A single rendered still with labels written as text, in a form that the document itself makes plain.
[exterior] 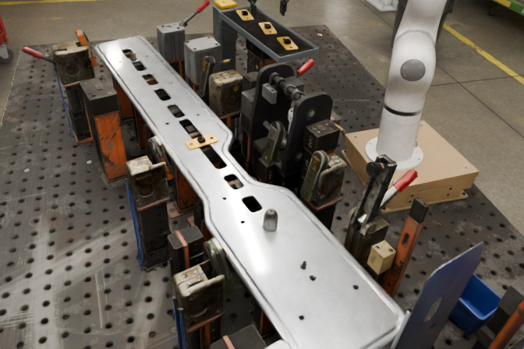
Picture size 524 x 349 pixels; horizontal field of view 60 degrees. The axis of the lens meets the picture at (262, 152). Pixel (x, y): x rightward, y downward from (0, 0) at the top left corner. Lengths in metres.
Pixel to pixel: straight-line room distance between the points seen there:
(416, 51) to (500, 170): 1.90
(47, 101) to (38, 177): 0.48
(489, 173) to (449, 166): 1.48
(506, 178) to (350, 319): 2.30
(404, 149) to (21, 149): 1.32
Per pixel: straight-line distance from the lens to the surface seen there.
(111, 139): 1.48
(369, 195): 0.93
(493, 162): 3.18
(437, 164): 1.60
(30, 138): 1.87
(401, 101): 1.43
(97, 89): 1.43
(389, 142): 1.51
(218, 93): 1.33
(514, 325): 0.82
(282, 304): 0.89
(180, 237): 1.00
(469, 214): 1.63
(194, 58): 1.45
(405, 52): 1.32
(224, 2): 1.66
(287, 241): 0.98
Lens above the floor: 1.74
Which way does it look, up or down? 39 degrees down
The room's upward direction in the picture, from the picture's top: 4 degrees clockwise
